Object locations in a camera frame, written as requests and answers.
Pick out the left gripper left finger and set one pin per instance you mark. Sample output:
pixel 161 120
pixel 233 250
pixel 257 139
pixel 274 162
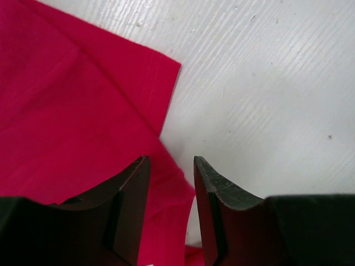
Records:
pixel 101 226

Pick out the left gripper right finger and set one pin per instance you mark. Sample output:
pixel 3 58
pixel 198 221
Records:
pixel 239 228

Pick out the red t-shirt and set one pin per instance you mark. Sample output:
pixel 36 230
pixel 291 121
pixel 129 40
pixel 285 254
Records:
pixel 78 105

